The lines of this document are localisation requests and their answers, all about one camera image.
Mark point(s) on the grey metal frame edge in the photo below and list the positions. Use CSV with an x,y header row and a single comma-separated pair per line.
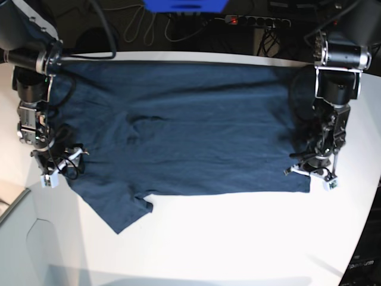
x,y
11,207

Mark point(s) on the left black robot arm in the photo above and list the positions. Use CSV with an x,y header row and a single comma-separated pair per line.
x,y
342,52

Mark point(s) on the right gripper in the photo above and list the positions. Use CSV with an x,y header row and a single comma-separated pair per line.
x,y
68,162

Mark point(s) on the blue plastic box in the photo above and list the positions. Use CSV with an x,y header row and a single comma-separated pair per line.
x,y
184,6

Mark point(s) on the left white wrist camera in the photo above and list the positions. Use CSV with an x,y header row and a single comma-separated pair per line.
x,y
331,183

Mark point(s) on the black power strip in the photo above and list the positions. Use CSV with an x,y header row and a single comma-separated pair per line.
x,y
258,22

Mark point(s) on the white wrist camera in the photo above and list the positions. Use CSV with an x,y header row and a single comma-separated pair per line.
x,y
51,180
331,183

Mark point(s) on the dark blue t-shirt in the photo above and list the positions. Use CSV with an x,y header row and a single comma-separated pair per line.
x,y
177,129

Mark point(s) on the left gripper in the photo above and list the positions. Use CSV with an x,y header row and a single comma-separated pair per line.
x,y
320,165

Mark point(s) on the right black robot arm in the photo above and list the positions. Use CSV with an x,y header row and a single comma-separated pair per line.
x,y
30,43

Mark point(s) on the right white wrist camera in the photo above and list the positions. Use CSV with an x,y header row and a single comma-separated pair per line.
x,y
51,180

